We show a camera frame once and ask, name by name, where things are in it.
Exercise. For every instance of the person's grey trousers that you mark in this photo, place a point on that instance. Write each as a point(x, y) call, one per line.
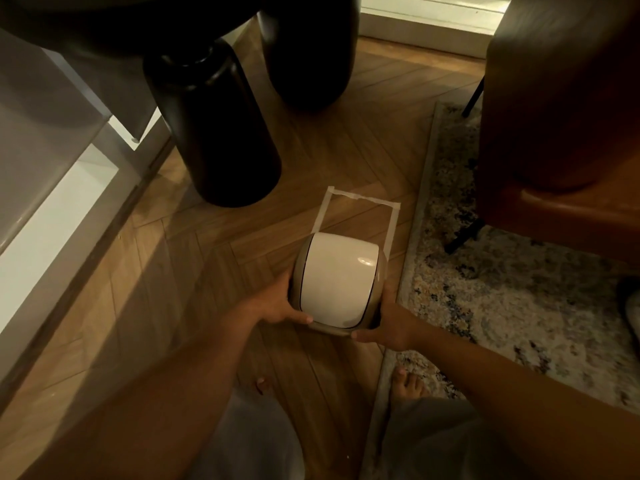
point(250, 439)

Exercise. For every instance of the white window frame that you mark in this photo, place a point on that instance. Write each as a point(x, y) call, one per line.
point(430, 19)

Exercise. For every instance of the swing lid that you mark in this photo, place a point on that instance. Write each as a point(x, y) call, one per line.
point(340, 279)

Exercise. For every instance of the wide grey curtain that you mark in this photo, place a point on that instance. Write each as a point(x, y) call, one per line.
point(40, 134)

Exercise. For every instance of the narrow grey curtain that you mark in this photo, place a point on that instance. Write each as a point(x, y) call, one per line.
point(125, 94)

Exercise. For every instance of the patterned grey rug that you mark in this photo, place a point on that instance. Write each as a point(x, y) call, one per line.
point(525, 304)

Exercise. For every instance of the person's left foot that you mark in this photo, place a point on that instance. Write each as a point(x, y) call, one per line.
point(261, 385)

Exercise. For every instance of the person's left forearm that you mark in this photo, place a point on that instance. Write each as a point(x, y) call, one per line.
point(165, 394)

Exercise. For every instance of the white tape square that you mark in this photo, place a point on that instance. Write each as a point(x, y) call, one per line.
point(365, 197)

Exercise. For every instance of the brown leather chair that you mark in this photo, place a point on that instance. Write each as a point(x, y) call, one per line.
point(565, 119)

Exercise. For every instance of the person's foot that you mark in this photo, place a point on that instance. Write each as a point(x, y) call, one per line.
point(407, 387)
point(261, 385)

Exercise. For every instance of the person's right hand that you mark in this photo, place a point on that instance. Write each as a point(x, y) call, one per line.
point(392, 329)

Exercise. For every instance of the person's left hand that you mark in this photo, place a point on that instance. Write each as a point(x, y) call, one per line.
point(272, 307)

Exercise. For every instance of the person's right foot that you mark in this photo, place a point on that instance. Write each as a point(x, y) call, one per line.
point(407, 387)

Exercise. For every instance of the person's right forearm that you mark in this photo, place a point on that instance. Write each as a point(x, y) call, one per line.
point(525, 404)

